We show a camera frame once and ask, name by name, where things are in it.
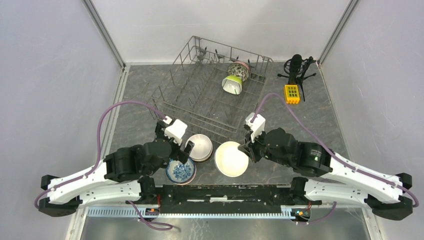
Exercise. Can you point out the blue floral bowl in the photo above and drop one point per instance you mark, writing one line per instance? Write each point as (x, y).
(172, 165)

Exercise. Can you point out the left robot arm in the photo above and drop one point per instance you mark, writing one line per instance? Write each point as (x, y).
(122, 176)

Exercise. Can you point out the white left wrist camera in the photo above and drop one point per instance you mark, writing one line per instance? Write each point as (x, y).
(175, 129)

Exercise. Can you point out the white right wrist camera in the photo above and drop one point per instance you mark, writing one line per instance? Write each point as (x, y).
(255, 126)

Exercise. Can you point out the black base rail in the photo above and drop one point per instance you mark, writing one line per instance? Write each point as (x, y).
(224, 199)

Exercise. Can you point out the floral brown patterned bowl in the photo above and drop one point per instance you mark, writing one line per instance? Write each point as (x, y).
(239, 69)

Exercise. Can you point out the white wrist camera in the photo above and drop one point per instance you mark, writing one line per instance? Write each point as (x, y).
(175, 129)
(255, 126)

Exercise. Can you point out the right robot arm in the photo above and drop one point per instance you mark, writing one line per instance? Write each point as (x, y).
(326, 176)

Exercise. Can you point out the grey wire dish rack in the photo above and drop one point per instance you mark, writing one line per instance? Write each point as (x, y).
(192, 91)

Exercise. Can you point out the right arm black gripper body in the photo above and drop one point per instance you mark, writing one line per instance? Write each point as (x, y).
(260, 150)

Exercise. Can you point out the yellow block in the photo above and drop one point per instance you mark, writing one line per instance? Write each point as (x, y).
(291, 94)

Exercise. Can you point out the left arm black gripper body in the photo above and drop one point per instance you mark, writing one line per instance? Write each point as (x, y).
(178, 150)

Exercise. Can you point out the black microphone on tripod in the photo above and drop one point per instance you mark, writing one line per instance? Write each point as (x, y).
(296, 68)

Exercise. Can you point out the green and white bowl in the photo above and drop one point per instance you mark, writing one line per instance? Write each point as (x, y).
(232, 84)

